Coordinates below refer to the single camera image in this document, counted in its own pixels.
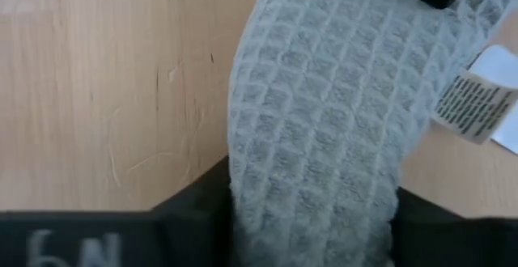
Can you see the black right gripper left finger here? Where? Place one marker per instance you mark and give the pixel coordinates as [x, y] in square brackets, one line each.
[121, 238]

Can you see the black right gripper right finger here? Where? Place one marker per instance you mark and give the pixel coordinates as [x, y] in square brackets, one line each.
[453, 242]

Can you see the grey waffle microfiber towel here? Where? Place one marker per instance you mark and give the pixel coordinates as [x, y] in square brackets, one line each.
[323, 117]

